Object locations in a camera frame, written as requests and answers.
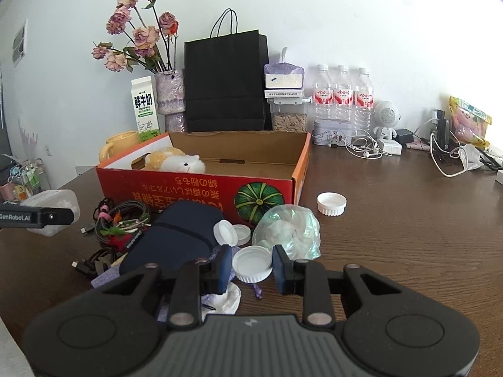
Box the wire storage rack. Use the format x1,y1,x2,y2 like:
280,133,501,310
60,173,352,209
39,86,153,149
0,157,52,205

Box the purple tissue pack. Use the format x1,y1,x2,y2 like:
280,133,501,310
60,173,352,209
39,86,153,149
263,47,305,90

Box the white crumpled plastic bag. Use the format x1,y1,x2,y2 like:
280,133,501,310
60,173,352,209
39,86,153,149
458,143,488,171

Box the white tissue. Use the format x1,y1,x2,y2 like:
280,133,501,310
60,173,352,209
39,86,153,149
200,283,241,315

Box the large white cap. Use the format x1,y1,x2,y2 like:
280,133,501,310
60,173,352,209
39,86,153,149
232,245,273,283

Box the flat white box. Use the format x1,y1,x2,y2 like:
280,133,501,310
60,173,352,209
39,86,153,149
264,88,305,100

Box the thin black cable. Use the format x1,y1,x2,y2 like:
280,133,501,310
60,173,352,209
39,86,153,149
71,243,122,277

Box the red fabric rose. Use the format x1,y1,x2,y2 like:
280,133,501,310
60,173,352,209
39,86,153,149
107,233,133,249

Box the purple textured vase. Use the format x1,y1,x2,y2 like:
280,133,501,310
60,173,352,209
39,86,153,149
154,68,187,133

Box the navy pouch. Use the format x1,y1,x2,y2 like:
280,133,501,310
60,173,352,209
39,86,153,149
119,201,224,283

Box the red cardboard box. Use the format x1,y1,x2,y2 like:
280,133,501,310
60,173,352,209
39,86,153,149
96,131,312,229

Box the dried rose bouquet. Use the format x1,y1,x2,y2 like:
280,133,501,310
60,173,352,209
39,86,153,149
92,0,179,75

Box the black upright device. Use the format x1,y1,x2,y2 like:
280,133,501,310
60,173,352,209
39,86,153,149
431,110,451,152

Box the white flip cap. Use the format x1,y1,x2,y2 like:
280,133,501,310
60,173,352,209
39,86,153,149
213,219,251,247

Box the yellow mug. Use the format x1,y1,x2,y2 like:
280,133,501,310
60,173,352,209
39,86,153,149
99,130,141,161

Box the ribbed white bottle cap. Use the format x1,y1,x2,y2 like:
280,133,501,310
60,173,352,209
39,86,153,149
317,192,347,216

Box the yellow snack bag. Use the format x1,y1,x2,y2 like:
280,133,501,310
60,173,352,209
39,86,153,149
449,96,493,149

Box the white charger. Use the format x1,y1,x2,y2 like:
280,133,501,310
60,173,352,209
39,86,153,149
376,137,403,156

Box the white cable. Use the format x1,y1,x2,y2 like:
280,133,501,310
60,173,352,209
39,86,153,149
429,133,472,177

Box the black paper bag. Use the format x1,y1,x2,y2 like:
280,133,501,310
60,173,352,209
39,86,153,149
184,8,273,133

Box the white earphones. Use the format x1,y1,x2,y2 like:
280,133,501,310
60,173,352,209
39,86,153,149
345,133,384,160

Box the purple linen pouch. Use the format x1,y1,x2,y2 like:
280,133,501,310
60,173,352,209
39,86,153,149
90,245,263,323

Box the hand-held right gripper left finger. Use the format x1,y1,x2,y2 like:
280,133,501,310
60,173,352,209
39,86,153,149
92,244,233,331

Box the clear plastic container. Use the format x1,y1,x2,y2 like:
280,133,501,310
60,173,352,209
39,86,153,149
19,189,81,237

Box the hamster plush toy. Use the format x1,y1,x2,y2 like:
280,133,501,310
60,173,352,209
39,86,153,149
143,147,206,174

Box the braided cable with pink strap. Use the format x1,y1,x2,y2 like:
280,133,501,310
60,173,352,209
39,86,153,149
92,200,152,249

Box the clear seed container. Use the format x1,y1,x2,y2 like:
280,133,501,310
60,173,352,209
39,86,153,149
267,96,314,133

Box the white robot speaker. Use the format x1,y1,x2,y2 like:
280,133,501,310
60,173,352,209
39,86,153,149
371,101,402,140

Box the clear plastic bag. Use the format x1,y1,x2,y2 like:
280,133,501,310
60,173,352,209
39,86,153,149
252,204,322,262

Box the white milk carton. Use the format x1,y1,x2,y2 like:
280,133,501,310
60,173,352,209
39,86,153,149
131,76,161,144

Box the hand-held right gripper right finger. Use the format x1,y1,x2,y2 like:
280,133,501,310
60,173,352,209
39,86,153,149
274,244,402,328

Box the printed tin box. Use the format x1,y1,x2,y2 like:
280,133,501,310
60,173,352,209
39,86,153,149
313,120,353,147

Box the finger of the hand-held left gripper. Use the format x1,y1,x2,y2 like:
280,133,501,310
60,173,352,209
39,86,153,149
42,208,75,227

